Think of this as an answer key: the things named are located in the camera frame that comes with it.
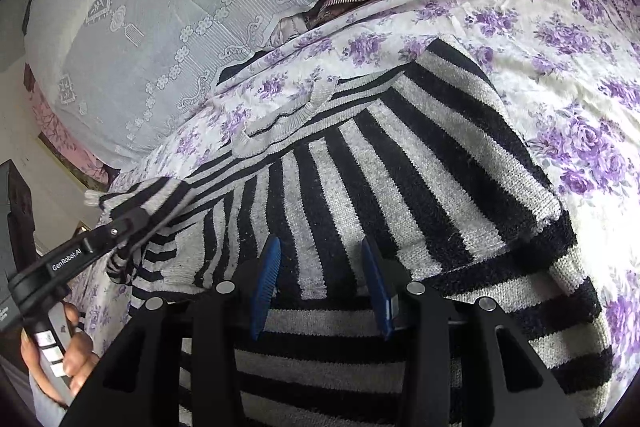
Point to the pink floral cloth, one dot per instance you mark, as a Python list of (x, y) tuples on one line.
[(60, 132)]

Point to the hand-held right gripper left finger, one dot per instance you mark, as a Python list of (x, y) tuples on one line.
[(266, 277)]

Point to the black white striped sweater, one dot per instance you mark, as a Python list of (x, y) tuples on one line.
[(400, 182)]

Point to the purple floral bedsheet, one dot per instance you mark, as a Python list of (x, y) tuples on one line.
[(550, 32)]

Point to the dark cloth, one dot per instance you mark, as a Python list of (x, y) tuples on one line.
[(235, 69)]

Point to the person's left hand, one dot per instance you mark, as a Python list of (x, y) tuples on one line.
[(80, 359)]

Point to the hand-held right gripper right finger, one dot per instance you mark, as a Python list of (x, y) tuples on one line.
[(378, 289)]

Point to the white lace cloth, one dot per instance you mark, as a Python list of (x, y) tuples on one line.
[(150, 7)]

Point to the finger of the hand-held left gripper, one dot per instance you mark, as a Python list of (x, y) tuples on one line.
[(120, 229)]

